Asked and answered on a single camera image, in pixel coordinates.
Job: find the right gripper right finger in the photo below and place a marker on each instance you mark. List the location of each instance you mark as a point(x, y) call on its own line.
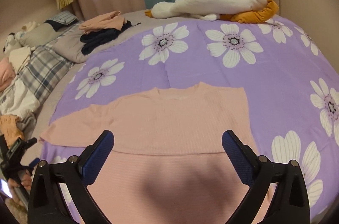
point(290, 200)

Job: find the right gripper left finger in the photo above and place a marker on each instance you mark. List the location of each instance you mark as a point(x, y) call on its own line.
point(46, 201)

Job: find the pink ribbed knit top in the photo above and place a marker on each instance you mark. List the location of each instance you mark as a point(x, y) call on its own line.
point(167, 164)

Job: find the white clothes pile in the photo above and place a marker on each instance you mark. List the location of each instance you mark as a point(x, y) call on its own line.
point(16, 98)

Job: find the dark navy clothes pile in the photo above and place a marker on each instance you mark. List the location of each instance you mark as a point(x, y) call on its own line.
point(93, 40)

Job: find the left hand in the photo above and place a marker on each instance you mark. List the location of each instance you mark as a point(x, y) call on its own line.
point(25, 180)

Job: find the purple floral bed sheet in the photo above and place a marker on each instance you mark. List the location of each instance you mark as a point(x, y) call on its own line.
point(292, 90)

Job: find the folded peach garment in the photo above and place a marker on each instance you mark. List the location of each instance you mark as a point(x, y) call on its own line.
point(111, 20)

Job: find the white goose plush toy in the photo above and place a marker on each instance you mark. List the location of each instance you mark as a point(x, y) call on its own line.
point(241, 11)

